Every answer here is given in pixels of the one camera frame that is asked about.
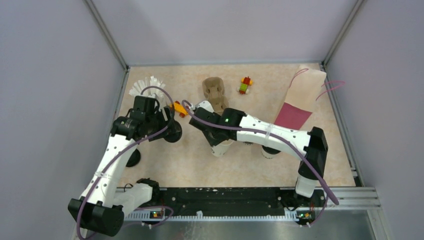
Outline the black cup lid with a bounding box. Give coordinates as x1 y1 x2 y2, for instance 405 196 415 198
163 120 183 143
262 146 281 155

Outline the kraft pink paper bag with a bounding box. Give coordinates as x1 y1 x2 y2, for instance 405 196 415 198
273 64 346 130

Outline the stack of black lids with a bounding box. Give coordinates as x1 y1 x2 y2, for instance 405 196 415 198
126 149 142 168

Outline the red green toy brick car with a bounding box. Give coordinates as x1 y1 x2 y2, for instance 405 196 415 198
237 76 253 95

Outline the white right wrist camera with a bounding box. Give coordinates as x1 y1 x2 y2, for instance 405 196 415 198
195 100 214 113

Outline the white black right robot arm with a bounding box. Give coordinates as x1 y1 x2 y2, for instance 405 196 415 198
189 106 335 206

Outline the yellow toy brick car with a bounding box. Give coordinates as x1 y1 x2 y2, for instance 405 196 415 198
169 101 189 118

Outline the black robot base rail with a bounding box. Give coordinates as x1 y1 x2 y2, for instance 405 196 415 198
141 187 326 208

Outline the single white paper cup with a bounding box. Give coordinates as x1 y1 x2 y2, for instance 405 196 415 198
261 148 278 159

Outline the brown cardboard cup carrier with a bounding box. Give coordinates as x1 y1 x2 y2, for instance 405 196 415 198
202 77 229 115

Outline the stack of paper cups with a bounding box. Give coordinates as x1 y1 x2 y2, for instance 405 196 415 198
243 141 254 146

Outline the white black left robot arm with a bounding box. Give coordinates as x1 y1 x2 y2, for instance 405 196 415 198
67 96 181 240

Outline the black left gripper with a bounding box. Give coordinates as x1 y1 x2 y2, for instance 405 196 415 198
146 105 180 141

